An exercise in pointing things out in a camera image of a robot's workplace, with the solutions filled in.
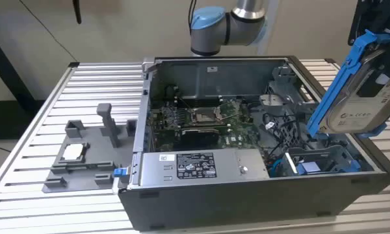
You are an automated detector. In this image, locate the CPU socket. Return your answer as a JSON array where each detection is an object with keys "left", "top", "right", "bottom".
[{"left": 187, "top": 106, "right": 226, "bottom": 126}]

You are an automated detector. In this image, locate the CPU with white top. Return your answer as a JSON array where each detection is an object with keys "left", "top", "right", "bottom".
[{"left": 62, "top": 144, "right": 86, "bottom": 161}]

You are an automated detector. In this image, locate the silver power supply box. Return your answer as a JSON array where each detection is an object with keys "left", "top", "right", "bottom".
[{"left": 139, "top": 148, "right": 271, "bottom": 187}]

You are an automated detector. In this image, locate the open grey PC case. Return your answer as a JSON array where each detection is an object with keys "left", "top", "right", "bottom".
[{"left": 112, "top": 55, "right": 390, "bottom": 232}]

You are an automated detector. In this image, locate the hard disk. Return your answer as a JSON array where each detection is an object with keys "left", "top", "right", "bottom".
[
  {"left": 307, "top": 28, "right": 390, "bottom": 140},
  {"left": 288, "top": 156, "right": 363, "bottom": 176}
]

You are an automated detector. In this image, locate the black wire bundle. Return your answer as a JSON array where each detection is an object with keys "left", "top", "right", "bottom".
[{"left": 262, "top": 112, "right": 316, "bottom": 156}]

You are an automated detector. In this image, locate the green motherboard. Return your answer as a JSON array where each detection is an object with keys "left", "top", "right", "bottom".
[{"left": 150, "top": 97, "right": 268, "bottom": 153}]

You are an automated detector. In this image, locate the blue wire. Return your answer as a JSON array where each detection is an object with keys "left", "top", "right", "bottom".
[{"left": 267, "top": 157, "right": 284, "bottom": 177}]

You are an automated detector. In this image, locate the black graphics card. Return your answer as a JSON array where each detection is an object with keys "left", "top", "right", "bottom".
[{"left": 180, "top": 128, "right": 222, "bottom": 150}]

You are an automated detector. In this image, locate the black hanging strap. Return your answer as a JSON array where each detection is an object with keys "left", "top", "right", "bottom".
[{"left": 72, "top": 0, "right": 83, "bottom": 25}]

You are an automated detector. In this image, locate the silver metal bracket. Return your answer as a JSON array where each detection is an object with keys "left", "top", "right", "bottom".
[{"left": 259, "top": 94, "right": 287, "bottom": 113}]

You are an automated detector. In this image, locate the grey parts rack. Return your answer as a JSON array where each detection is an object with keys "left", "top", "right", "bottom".
[{"left": 42, "top": 103, "right": 139, "bottom": 194}]

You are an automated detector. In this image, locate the black desk stand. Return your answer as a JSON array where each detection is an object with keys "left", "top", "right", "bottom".
[{"left": 0, "top": 26, "right": 46, "bottom": 141}]

